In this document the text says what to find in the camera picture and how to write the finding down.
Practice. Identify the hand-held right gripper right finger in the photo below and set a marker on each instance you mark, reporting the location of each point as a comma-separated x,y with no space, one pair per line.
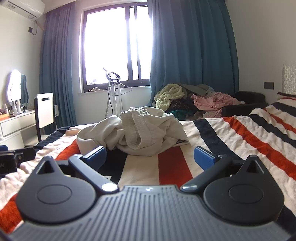
203,160

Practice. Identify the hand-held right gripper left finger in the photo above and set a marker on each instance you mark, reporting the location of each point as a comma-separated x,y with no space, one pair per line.
96,156

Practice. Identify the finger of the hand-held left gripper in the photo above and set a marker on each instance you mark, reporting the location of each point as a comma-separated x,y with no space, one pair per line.
26,154

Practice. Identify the cream sweatpants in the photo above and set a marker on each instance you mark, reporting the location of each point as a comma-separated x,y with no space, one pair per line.
150,129

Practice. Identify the white vanity desk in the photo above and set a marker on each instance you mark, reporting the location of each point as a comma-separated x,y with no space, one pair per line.
13,125

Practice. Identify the striped blanket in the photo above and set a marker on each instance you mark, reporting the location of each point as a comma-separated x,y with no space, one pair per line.
231,139

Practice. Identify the row of cosmetic bottles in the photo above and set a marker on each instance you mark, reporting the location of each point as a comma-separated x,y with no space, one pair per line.
15,109

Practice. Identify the white backed chair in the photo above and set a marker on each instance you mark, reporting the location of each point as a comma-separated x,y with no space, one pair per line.
45,109

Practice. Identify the teal garment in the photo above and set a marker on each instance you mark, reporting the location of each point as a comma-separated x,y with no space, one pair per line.
180,114

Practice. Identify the pink garment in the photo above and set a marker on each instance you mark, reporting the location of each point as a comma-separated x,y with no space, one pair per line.
215,102

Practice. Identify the dark patterned garment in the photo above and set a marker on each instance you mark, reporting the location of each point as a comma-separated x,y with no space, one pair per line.
180,104

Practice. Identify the lit vanity mirror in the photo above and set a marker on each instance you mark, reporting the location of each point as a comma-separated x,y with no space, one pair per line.
15,83

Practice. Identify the olive garment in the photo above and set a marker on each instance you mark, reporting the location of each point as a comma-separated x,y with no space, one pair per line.
196,88

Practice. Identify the yellow knit blanket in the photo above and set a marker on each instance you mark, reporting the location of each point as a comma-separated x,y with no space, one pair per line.
168,95

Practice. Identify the dark sofa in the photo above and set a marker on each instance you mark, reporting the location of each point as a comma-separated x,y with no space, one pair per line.
249,97

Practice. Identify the striped pillow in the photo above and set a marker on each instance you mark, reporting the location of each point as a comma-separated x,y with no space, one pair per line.
288,95

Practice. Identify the dark framed window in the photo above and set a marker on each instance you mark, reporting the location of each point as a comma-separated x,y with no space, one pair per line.
104,46

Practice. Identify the white padded headboard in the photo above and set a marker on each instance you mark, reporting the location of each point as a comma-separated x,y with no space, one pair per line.
290,78

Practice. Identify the white air conditioner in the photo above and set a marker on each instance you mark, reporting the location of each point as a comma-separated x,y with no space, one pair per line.
23,8

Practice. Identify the dark wall switch panel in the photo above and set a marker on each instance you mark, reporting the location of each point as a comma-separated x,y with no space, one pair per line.
269,85

